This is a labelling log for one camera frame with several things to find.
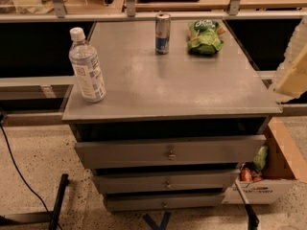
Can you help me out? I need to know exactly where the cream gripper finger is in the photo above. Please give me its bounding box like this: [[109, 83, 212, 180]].
[[274, 50, 307, 98]]

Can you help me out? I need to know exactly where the redbull can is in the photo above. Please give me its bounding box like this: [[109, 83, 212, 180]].
[[155, 12, 171, 54]]

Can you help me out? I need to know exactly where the clear plastic water bottle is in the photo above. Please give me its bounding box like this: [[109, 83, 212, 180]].
[[69, 27, 106, 103]]

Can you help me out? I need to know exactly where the green snack bag in box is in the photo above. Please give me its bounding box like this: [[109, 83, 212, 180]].
[[252, 145, 269, 172]]

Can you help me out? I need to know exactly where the cardboard box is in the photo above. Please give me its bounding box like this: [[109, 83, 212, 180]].
[[222, 117, 307, 205]]

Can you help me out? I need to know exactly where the top grey drawer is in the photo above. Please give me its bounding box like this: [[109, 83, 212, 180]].
[[75, 135, 266, 169]]

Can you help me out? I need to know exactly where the grey drawer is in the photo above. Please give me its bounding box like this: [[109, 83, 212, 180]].
[[104, 193, 224, 212], [93, 170, 239, 195], [75, 135, 266, 169]]

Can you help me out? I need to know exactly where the green chip bag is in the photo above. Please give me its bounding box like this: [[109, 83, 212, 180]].
[[187, 19, 225, 56]]

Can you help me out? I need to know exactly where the orange snack package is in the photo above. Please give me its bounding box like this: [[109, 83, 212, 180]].
[[241, 168, 252, 182]]

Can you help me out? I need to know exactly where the middle grey drawer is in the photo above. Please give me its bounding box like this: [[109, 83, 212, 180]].
[[93, 170, 239, 195]]

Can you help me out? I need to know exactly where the grey drawer cabinet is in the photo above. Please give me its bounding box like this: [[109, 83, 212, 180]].
[[63, 21, 279, 200]]

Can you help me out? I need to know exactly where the bottom grey drawer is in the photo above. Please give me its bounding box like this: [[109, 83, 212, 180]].
[[104, 193, 224, 212]]

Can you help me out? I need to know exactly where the black metal stand leg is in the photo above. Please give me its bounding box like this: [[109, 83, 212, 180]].
[[0, 173, 69, 230]]

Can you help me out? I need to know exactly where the black handled tool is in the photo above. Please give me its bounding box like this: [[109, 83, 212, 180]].
[[235, 180, 260, 230]]

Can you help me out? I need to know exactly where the grey metal rail frame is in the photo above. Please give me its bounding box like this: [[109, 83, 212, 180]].
[[0, 0, 307, 23]]

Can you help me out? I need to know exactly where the black cable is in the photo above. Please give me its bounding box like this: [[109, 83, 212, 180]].
[[0, 112, 63, 230]]

